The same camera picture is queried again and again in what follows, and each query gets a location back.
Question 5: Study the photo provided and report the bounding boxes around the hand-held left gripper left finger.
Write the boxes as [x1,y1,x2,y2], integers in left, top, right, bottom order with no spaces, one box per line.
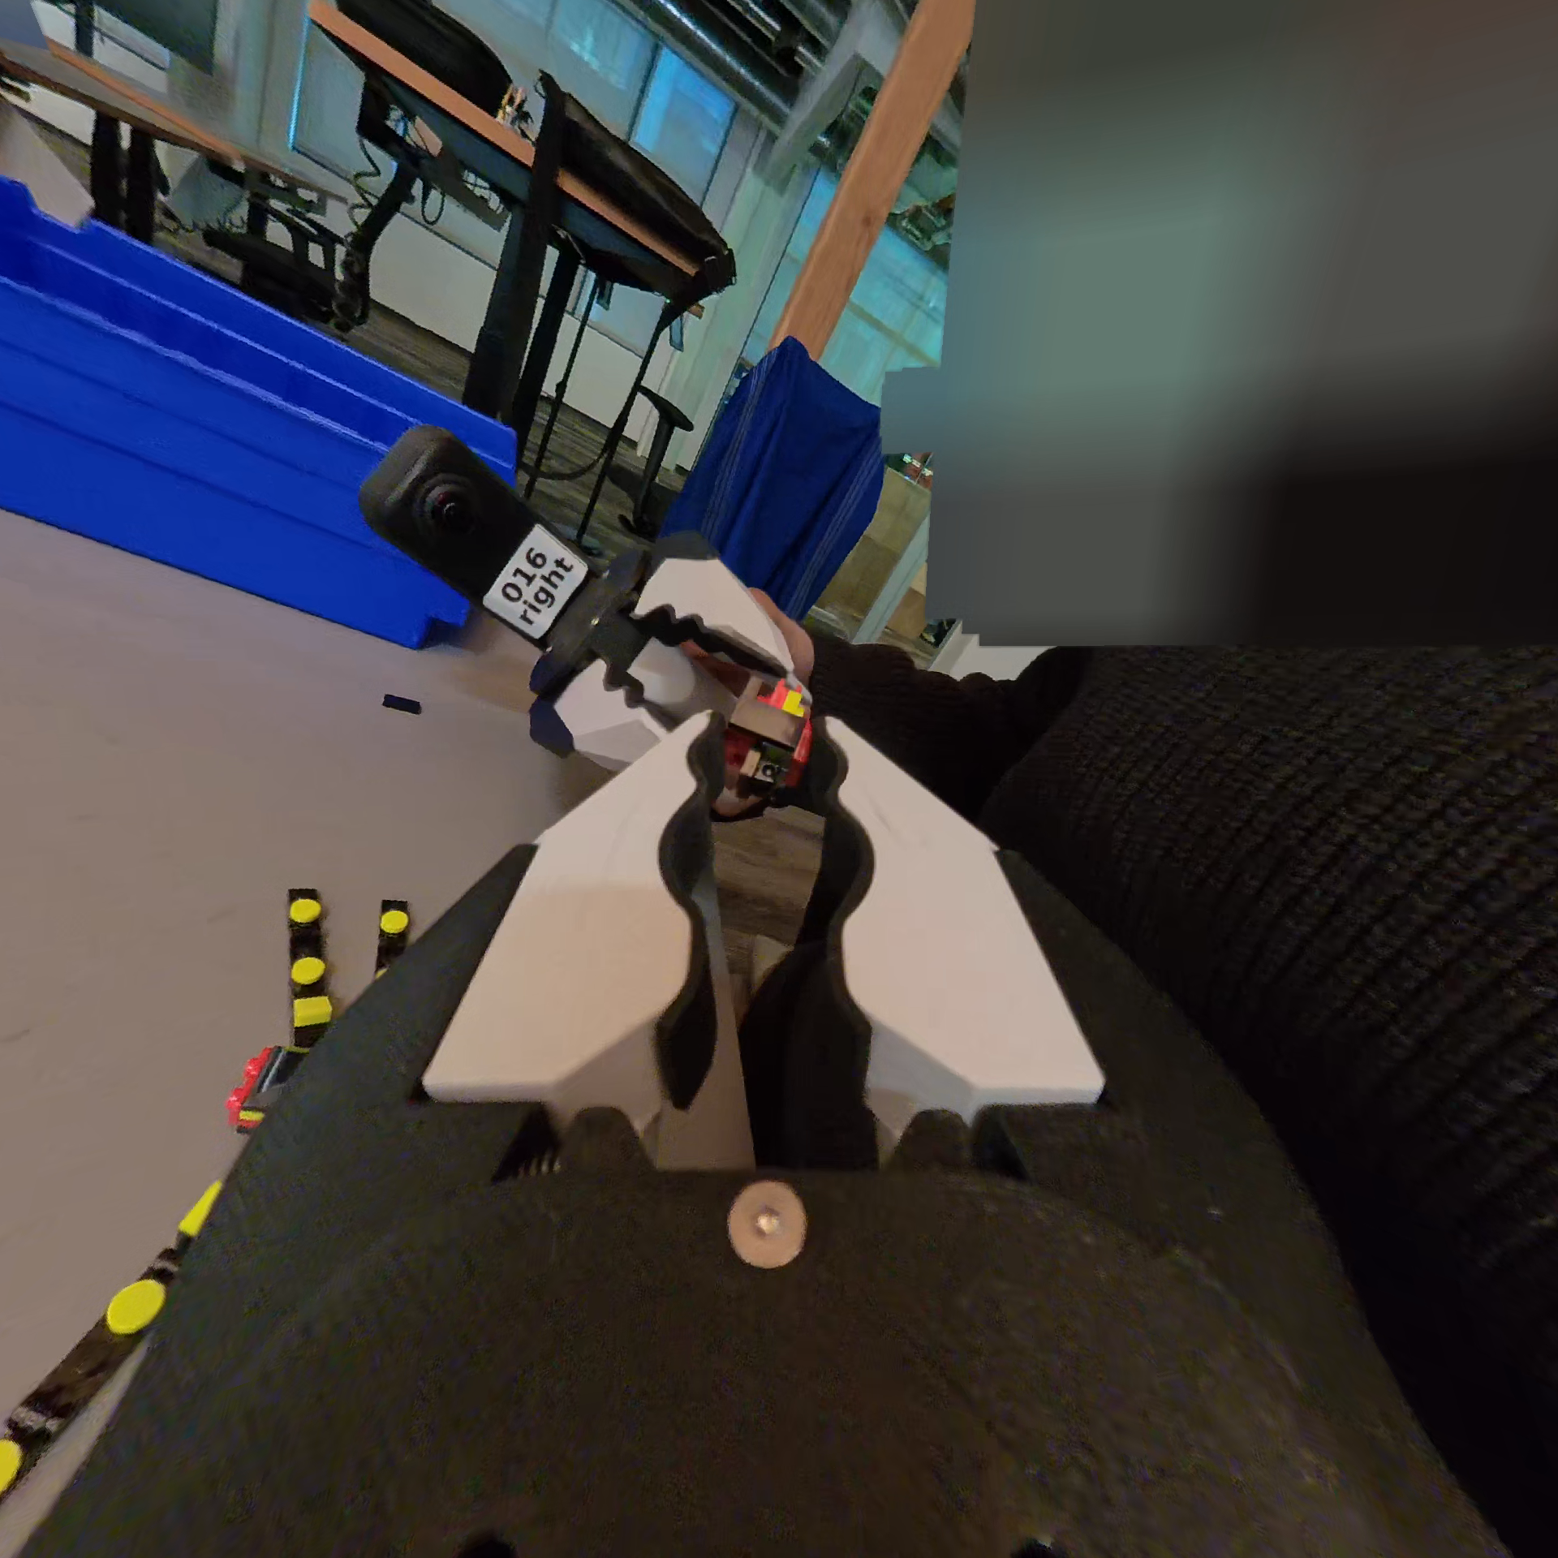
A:
[417,712,733,1139]

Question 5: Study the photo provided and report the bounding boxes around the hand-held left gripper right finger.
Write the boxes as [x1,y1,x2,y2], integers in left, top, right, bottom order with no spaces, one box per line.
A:
[803,716,1109,1142]

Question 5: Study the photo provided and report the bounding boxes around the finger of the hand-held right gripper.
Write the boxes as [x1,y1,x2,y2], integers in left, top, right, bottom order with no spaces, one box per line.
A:
[632,552,814,710]
[527,638,721,777]

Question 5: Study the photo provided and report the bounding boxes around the red yellow black lego model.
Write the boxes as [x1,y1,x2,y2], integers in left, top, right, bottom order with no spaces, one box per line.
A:
[723,679,814,792]

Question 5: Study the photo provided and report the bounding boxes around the person's right hand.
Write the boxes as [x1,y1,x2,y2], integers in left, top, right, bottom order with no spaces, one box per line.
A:
[746,588,818,686]

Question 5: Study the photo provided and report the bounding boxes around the blue fabric cover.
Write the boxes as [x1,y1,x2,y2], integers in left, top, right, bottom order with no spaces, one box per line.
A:
[656,337,888,625]

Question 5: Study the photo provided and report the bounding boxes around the blue plastic bin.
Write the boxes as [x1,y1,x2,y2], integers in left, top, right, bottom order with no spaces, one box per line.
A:
[0,176,519,653]

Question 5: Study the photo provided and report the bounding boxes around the wooden standing desk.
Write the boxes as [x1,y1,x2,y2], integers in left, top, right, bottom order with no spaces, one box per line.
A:
[310,0,738,428]

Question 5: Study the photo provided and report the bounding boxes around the black bag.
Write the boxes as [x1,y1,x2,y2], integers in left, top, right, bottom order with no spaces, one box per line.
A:
[337,0,514,109]

